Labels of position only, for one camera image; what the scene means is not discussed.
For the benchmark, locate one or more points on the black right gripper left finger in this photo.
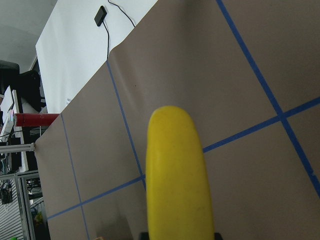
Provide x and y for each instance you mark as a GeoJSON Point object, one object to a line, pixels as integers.
{"type": "Point", "coordinates": [144, 236]}

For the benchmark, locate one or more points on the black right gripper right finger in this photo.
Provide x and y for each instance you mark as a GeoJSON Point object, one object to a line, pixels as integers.
{"type": "Point", "coordinates": [217, 236]}

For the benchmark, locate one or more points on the red cylinder tube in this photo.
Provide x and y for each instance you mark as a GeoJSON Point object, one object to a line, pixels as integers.
{"type": "Point", "coordinates": [34, 119]}

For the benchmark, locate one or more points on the brown paper table mat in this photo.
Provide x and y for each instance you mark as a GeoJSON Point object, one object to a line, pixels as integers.
{"type": "Point", "coordinates": [247, 72]}

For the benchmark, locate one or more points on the small black adapter box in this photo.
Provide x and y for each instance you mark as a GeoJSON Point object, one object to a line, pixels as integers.
{"type": "Point", "coordinates": [100, 15]}

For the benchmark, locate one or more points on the aluminium frame rail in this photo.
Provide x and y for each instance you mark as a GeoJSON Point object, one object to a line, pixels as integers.
{"type": "Point", "coordinates": [17, 148]}

